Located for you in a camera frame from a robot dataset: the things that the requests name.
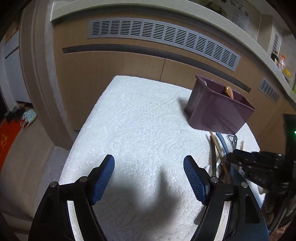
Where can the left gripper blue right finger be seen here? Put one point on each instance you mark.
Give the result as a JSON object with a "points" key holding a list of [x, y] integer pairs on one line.
{"points": [[198, 179]]}

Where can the dark seasoning bottle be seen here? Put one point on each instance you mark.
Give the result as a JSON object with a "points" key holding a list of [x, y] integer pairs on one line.
{"points": [[274, 57]]}

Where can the long grey vent grille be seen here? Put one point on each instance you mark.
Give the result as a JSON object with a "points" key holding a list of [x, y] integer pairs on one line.
{"points": [[164, 33]]}

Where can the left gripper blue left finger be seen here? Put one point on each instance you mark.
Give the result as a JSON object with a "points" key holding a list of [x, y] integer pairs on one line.
{"points": [[99, 178]]}

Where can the black shovel-shaped spoon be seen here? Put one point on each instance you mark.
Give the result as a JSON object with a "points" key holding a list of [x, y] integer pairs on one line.
{"points": [[233, 140]]}

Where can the short grey vent grille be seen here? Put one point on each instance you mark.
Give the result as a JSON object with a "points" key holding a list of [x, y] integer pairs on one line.
{"points": [[268, 90]]}

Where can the wooden spoon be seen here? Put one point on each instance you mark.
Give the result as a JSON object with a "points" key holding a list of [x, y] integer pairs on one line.
{"points": [[228, 90]]}

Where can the blue plastic spoon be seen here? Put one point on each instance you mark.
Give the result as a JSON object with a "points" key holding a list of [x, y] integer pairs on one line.
{"points": [[221, 138]]}

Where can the orange-cap plastic bottle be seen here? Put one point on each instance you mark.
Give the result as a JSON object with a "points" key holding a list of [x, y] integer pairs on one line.
{"points": [[281, 62]]}

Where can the teal cloth on floor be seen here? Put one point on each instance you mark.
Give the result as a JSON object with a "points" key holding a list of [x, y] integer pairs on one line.
{"points": [[28, 118]]}

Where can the white lace tablecloth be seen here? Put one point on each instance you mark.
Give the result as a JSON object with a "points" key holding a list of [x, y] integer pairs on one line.
{"points": [[141, 123]]}

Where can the maroon plastic utensil caddy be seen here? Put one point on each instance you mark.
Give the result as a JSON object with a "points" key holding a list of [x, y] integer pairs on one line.
{"points": [[210, 109]]}

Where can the yellow-lid jar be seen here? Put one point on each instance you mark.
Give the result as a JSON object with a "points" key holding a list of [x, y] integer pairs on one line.
{"points": [[286, 74]]}

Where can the red floor mat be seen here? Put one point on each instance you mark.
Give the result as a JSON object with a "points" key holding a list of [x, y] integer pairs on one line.
{"points": [[8, 134]]}

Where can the wooden chopstick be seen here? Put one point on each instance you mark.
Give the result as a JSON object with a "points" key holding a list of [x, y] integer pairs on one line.
{"points": [[221, 158], [242, 145]]}

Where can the translucent brown black-handled spoon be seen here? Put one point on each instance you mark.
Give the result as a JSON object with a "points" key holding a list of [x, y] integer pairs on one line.
{"points": [[213, 158]]}

